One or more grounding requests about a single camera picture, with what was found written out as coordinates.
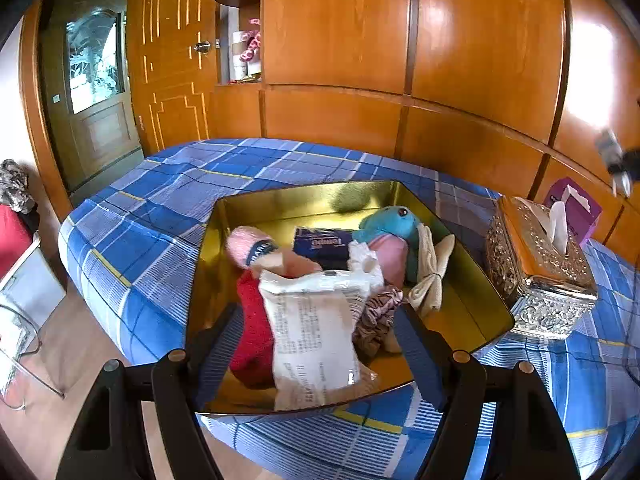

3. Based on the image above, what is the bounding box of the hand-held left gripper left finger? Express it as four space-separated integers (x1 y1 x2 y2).
55 305 246 480

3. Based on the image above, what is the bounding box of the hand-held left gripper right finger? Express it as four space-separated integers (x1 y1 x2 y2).
397 305 581 480

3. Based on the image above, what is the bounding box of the red fuzzy sock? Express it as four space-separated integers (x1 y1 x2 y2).
230 270 279 390

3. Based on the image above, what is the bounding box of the zebra patterned scrunchie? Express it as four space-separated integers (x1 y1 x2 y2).
352 285 404 361

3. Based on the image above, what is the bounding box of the cream cloth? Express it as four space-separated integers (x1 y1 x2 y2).
407 225 457 319

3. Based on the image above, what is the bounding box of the white plastic packet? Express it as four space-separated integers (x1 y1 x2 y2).
257 269 379 411

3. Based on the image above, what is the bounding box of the pink dishcloth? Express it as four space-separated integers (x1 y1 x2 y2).
225 225 322 275

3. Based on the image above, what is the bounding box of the teal plush toy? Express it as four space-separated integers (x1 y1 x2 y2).
352 206 427 285

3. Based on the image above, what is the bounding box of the dark blue tissue pack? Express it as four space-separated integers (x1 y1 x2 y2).
292 226 359 271

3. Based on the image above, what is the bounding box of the gold metal tin box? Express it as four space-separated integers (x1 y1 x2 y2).
185 179 516 417

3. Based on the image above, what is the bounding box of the purple tissue carton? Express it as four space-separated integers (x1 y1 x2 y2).
544 178 604 247

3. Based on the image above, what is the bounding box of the white tissue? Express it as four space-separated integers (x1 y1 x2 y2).
547 202 570 256

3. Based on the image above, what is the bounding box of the ornate gold tissue box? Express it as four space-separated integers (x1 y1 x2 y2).
486 196 599 344

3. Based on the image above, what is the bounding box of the blue plaid bedsheet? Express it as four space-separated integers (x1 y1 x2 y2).
57 137 640 480

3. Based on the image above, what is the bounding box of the wooden wardrobe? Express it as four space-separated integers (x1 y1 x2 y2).
210 0 640 261

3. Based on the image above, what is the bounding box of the red cushion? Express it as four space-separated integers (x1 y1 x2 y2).
0 204 34 281

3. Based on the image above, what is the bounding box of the mottled grey cloth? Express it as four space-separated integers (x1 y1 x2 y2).
0 159 37 214

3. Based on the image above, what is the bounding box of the frosted glass door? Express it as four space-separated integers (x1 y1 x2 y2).
40 0 144 194

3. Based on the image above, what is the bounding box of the wooden door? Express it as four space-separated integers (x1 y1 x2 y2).
125 0 222 159

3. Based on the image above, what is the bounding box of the pink shelf ornament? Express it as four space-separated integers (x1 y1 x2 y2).
231 17 264 83

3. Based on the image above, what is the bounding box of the metal frame side table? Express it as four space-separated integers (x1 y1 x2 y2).
0 230 67 411

